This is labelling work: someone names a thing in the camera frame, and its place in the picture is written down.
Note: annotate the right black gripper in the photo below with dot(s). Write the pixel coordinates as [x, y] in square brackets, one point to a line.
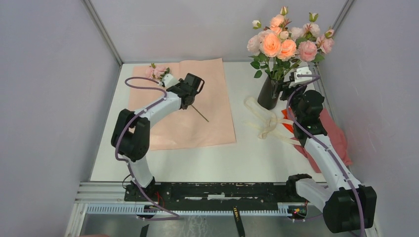
[286, 89]

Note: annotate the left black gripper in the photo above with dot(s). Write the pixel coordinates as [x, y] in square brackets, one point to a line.
[178, 85]

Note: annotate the white rose stem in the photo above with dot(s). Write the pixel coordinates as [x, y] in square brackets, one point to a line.
[255, 42]

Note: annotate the small pink rose stem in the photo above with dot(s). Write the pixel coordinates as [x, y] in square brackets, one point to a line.
[157, 71]

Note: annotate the pink paper bouquet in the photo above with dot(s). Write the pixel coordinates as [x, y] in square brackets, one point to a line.
[208, 121]

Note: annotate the cream printed ribbon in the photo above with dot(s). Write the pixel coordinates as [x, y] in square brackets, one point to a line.
[267, 122]

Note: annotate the peach pink rose stems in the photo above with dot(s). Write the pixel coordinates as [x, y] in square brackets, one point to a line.
[276, 55]

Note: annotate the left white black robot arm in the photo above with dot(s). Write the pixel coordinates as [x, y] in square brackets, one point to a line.
[132, 132]

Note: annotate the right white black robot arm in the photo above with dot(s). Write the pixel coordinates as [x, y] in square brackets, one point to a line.
[346, 204]

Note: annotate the black cylindrical vase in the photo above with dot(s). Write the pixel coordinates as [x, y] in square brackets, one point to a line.
[269, 94]

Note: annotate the orange paper piece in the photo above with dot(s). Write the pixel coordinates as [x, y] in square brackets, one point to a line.
[288, 124]

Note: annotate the peach white artificial roses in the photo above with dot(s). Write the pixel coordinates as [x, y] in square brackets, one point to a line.
[281, 24]

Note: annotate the pink crumpled cloth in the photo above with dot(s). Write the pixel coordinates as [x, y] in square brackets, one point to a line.
[337, 139]

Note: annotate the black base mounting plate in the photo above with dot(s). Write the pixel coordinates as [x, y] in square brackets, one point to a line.
[222, 196]

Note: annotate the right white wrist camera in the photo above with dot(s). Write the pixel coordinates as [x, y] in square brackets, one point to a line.
[302, 75]

